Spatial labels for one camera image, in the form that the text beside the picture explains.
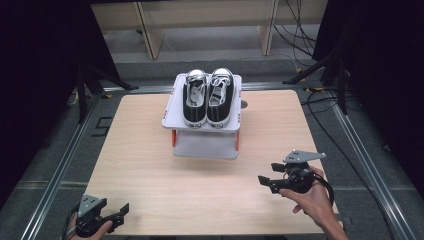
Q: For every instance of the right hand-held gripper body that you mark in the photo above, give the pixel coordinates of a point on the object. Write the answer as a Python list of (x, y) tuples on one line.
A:
[(298, 180)]

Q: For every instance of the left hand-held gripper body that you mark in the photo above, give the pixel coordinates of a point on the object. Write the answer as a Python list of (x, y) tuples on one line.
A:
[(90, 220)]

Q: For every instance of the white two-tier shoe rack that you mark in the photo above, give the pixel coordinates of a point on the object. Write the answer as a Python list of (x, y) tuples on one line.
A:
[(205, 146)]

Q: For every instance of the black and white canvas shoe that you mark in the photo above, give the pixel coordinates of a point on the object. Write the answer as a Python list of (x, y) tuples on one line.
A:
[(219, 111), (195, 111)]

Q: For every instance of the person's left hand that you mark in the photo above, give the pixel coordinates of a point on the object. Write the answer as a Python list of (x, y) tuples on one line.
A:
[(96, 235)]

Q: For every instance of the person's right hand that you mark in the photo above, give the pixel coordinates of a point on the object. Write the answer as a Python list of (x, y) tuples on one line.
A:
[(318, 200)]

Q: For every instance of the grey round table cap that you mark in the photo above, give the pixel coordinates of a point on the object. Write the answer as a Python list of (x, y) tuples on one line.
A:
[(244, 104)]

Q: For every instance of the black tripod stand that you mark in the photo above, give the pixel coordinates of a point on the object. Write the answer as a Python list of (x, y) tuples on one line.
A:
[(340, 80), (83, 96)]

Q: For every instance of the black curtain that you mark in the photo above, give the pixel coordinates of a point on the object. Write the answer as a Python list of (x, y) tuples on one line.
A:
[(36, 83), (386, 76)]

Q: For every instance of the beige wooden furniture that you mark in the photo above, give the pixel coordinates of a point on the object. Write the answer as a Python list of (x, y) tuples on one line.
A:
[(206, 13)]

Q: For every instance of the metal floor rail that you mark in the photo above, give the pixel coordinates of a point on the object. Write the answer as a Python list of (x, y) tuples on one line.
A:
[(56, 176), (370, 166)]

